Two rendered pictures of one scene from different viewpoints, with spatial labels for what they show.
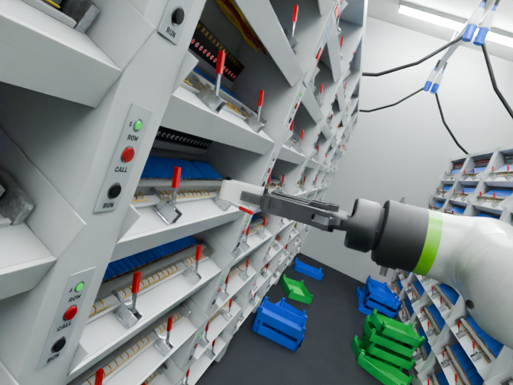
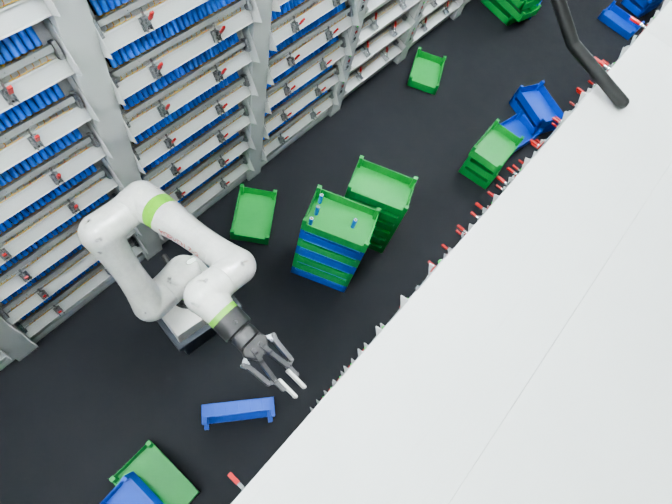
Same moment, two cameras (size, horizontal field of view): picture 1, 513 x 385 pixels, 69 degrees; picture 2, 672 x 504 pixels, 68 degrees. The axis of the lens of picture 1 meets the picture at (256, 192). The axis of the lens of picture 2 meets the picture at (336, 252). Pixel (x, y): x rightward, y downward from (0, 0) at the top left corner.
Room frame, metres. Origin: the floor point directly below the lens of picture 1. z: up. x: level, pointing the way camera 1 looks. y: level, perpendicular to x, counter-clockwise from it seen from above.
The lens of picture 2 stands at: (0.88, 0.04, 2.41)
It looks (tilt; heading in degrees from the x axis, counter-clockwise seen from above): 62 degrees down; 189
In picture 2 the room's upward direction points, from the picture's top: 22 degrees clockwise
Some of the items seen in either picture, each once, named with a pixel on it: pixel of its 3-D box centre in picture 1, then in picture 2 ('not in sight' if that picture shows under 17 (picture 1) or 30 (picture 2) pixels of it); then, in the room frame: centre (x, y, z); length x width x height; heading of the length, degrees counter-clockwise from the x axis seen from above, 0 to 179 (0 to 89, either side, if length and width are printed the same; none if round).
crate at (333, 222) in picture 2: not in sight; (341, 218); (-0.25, -0.17, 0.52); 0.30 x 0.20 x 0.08; 100
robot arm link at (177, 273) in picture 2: not in sight; (182, 279); (0.35, -0.57, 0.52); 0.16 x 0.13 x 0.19; 170
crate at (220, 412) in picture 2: not in sight; (238, 413); (0.61, -0.14, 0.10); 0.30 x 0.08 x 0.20; 126
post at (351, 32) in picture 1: (270, 192); not in sight; (1.79, -0.06, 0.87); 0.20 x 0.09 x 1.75; 77
